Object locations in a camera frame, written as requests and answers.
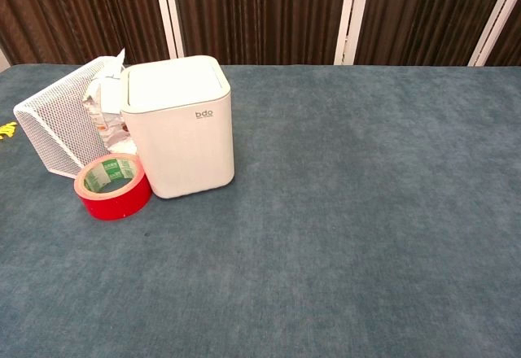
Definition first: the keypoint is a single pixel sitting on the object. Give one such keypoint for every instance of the white desktop trash bin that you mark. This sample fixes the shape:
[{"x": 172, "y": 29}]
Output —
[{"x": 179, "y": 138}]

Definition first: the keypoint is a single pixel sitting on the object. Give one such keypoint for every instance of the blue felt table cloth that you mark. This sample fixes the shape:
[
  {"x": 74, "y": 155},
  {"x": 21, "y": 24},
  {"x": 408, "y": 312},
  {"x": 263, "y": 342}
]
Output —
[{"x": 325, "y": 211}]

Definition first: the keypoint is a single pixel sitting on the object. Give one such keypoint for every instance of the red adhesive tape roll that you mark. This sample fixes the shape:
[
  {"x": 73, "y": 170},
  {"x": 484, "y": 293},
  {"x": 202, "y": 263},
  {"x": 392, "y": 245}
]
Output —
[{"x": 118, "y": 199}]

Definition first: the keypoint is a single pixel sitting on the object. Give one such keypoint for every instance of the brown pleated curtain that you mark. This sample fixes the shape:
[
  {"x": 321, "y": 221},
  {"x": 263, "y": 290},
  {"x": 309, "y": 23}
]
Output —
[{"x": 260, "y": 12}]

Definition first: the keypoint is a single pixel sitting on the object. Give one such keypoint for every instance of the crumpled white paper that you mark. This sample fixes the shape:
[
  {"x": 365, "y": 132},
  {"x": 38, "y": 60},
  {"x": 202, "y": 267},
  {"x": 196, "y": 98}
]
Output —
[{"x": 109, "y": 97}]

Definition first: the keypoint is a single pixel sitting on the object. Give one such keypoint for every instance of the yellow black striped object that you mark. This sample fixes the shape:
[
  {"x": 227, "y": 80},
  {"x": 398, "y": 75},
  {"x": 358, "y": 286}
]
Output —
[{"x": 7, "y": 130}]

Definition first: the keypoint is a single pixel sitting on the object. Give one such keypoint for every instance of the white screen frame post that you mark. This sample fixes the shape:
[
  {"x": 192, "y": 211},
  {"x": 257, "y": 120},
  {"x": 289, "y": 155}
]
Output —
[
  {"x": 169, "y": 12},
  {"x": 494, "y": 20},
  {"x": 350, "y": 16}
]

